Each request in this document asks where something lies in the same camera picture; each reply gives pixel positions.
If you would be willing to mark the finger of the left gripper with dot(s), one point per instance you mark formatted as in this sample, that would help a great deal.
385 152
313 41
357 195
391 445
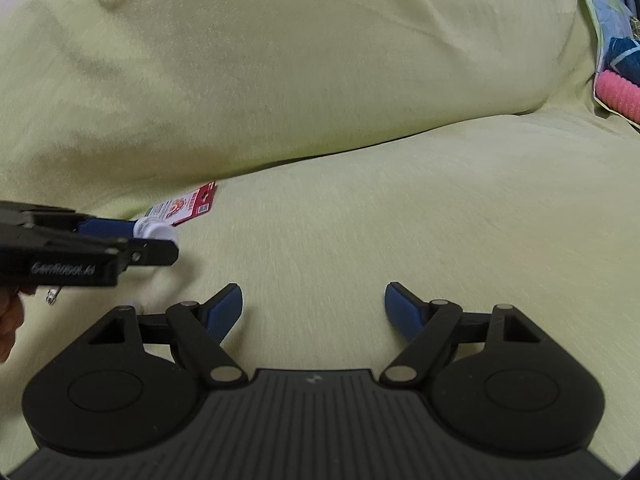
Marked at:
145 252
107 228

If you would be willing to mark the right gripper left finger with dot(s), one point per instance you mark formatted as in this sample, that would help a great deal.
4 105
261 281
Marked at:
197 332

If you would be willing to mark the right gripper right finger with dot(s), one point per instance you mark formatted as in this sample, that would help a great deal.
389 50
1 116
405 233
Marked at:
427 328

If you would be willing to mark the white pill bottle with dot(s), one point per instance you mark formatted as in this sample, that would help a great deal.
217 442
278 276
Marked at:
148 228

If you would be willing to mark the person's left hand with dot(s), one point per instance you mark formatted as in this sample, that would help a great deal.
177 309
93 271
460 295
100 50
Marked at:
11 316

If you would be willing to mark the silver binder clip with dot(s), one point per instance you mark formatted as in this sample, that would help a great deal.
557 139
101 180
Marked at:
52 295

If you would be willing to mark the red white battery card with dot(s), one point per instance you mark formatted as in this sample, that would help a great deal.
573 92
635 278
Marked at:
186 206

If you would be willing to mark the green sofa back cushion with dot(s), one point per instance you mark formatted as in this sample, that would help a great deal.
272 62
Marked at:
112 105

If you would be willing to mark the pink knitted blanket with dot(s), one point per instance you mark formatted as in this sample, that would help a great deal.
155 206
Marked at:
618 95

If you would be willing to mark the navy patterned blanket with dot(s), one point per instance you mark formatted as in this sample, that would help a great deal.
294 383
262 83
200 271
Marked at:
623 58

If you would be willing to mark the pastel patterned quilt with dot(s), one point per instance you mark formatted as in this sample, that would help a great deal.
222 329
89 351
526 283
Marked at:
610 18

